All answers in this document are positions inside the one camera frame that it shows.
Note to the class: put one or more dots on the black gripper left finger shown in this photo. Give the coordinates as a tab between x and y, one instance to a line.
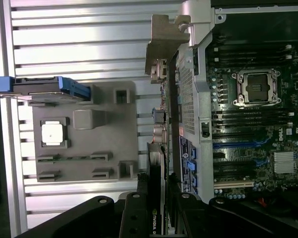
136	218

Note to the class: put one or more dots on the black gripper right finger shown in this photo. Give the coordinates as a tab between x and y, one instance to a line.
186	218

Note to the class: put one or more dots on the white expansion slot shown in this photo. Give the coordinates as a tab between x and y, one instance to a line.
234	184

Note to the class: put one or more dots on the grey parts rack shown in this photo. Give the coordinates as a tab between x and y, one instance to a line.
101	138

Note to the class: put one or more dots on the long blue expansion slot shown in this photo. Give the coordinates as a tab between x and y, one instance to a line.
233	145

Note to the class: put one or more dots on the green RAM stick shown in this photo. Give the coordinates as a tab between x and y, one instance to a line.
72	158

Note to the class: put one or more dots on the green motherboard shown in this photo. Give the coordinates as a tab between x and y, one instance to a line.
263	138

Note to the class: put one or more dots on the silver chipset heatsink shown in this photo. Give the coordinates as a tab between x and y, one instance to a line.
284	162

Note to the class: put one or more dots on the silver CPU chip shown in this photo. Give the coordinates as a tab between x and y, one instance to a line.
52	134

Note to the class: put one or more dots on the open black PC case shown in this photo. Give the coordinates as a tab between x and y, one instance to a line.
201	99

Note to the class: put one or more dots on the CPU socket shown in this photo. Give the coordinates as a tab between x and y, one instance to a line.
257	88

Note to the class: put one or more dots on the hard disk with blue caddy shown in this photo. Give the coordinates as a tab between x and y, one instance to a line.
39	85

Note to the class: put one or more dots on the grey expansion card retainer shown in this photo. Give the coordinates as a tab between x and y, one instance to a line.
196	22

